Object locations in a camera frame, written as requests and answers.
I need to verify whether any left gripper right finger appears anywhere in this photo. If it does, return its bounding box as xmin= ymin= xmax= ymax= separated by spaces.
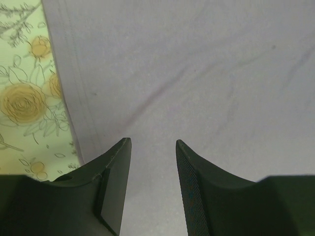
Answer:
xmin=176 ymin=140 xmax=315 ymax=236

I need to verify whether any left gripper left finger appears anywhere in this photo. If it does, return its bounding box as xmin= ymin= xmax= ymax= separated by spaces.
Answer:
xmin=0 ymin=138 xmax=131 ymax=236

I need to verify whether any purple t-shirt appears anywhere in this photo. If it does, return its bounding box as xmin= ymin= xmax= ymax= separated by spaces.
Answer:
xmin=43 ymin=0 xmax=315 ymax=236

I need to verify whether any floral table mat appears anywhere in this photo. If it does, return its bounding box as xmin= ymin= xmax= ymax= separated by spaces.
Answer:
xmin=0 ymin=0 xmax=80 ymax=181

